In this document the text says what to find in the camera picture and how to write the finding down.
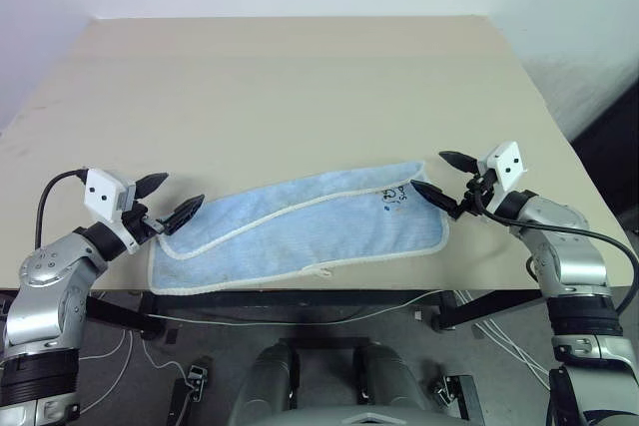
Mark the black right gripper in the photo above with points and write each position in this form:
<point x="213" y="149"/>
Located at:
<point x="476" y="194"/>

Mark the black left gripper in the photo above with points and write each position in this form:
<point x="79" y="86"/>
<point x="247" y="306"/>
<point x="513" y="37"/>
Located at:
<point x="142" y="227"/>

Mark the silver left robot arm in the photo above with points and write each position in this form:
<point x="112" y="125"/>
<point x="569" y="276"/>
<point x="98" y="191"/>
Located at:
<point x="55" y="291"/>

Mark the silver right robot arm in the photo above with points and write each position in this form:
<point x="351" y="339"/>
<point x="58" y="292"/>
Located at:
<point x="574" y="256"/>

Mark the light blue towel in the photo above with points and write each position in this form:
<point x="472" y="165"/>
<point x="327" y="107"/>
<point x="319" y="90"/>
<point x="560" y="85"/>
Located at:
<point x="309" y="231"/>

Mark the large black background object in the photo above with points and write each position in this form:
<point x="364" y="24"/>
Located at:
<point x="611" y="146"/>

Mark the dark grey rounded shape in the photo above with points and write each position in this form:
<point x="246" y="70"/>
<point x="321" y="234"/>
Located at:
<point x="394" y="381"/>
<point x="264" y="381"/>

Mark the light grey robot torso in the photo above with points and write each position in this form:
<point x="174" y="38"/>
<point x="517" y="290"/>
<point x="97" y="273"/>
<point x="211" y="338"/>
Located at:
<point x="367" y="418"/>

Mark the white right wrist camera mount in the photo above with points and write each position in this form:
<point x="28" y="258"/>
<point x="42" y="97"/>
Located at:
<point x="509" y="164"/>

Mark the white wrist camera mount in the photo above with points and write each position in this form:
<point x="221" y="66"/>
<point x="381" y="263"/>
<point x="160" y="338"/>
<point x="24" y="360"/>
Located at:
<point x="509" y="164"/>
<point x="102" y="194"/>

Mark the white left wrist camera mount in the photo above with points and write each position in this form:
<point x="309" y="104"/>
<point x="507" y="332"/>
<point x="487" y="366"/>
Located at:
<point x="102" y="194"/>

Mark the black table frame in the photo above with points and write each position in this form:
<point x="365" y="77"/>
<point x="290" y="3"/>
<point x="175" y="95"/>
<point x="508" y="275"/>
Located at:
<point x="279" y="298"/>

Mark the black metal floor bracket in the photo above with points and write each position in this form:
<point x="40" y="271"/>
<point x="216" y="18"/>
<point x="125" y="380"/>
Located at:
<point x="195" y="378"/>
<point x="451" y="388"/>

